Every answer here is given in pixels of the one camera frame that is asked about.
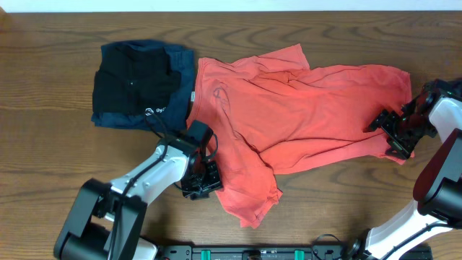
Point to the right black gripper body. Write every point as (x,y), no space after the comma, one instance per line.
(404,133)

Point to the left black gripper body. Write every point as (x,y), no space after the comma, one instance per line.
(203,183)

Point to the red t-shirt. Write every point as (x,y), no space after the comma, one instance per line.
(273,115)

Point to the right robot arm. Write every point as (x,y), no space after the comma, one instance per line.
(436,204)

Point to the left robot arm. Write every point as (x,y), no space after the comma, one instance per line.
(105,220)

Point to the navy blue folded garment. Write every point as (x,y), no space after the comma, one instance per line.
(173,115)

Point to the black folded polo shirt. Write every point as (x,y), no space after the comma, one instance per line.
(130,81)

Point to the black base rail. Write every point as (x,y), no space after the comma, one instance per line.
(328,251)

